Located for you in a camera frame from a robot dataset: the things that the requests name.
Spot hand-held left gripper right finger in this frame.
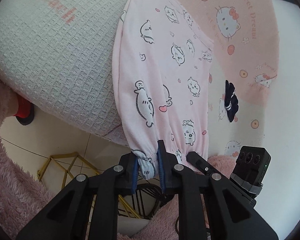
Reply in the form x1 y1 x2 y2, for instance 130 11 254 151
157 140 282 240

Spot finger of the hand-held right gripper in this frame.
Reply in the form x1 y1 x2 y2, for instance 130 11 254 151
186 151 217 176

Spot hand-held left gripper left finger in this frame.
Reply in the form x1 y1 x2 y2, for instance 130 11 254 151
16 152 138 240

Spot pink bear print pajama pants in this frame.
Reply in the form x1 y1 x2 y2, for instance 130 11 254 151
112 0 215 180

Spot navy shorts with white stripes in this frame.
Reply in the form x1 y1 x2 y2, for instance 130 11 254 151
224 80 240 123

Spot red and black object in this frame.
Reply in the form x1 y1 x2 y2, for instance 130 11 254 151
14 94 36 126

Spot pink cat printed blanket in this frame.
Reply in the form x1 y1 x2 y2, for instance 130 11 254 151
0 0 280 160

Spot black wire frame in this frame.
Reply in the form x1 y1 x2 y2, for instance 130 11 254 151
132 182 171 218

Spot gold wire frame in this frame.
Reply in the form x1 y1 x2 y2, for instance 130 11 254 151
37 152 140 219

